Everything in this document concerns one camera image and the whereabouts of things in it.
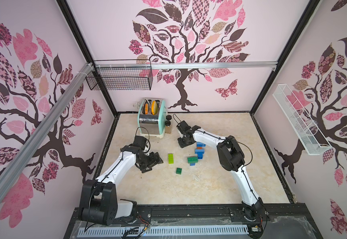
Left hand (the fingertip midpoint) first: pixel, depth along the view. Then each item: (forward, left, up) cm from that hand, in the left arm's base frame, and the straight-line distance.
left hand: (156, 167), depth 83 cm
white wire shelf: (+12, -79, +20) cm, 82 cm away
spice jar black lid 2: (+32, -5, +2) cm, 32 cm away
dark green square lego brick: (0, -13, -6) cm, 14 cm away
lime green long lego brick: (+9, -8, -7) cm, 14 cm away
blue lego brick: (+6, -22, -7) cm, 23 cm away
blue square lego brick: (+9, -26, -5) cm, 28 cm away
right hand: (+20, -16, -7) cm, 27 cm away
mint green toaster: (+29, +4, +11) cm, 32 cm away
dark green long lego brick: (+9, -22, -8) cm, 25 cm away
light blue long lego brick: (+13, -26, -5) cm, 30 cm away
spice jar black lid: (+38, -6, +2) cm, 39 cm away
